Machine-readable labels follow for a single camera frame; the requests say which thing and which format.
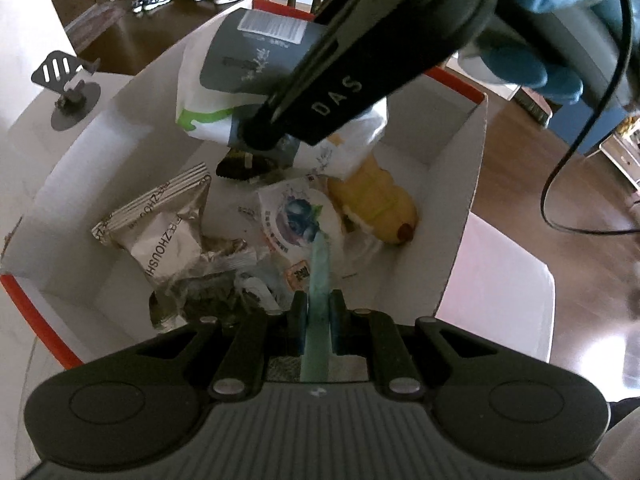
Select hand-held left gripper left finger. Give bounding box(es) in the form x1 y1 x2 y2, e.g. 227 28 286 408
132 291 308 402

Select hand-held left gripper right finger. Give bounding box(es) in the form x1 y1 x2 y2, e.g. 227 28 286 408
327 290 506 403

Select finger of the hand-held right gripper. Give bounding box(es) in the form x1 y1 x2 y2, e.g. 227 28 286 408
235 105 301 158

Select black snack packet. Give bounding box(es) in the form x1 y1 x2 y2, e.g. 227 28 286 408
216 149 291 183

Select teal plastic strip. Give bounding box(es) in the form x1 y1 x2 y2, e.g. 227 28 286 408
300 232 333 383

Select white grey snack bag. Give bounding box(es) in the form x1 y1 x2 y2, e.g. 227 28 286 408
175 7 388 181

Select tan plush dog toy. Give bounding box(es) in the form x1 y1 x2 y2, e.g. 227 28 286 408
327 155 420 245

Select white cardboard box red edges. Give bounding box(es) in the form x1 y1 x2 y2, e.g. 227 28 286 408
0 0 488 371

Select white desktop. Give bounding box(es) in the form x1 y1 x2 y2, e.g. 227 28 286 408
0 67 557 480

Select person's right hand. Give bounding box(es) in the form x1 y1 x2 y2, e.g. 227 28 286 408
477 0 623 106

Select white printed snack packet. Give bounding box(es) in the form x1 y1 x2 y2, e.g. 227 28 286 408
255 172 346 306

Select silver snack packet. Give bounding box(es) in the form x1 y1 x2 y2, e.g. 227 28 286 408
149 237 281 333
91 162 211 291

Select black metal phone stand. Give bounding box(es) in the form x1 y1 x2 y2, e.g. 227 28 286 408
30 50 103 132

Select patterned floor rug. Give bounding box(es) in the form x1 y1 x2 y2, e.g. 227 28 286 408
65 2 126 36

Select black cable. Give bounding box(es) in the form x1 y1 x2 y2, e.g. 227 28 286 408
540 0 640 236

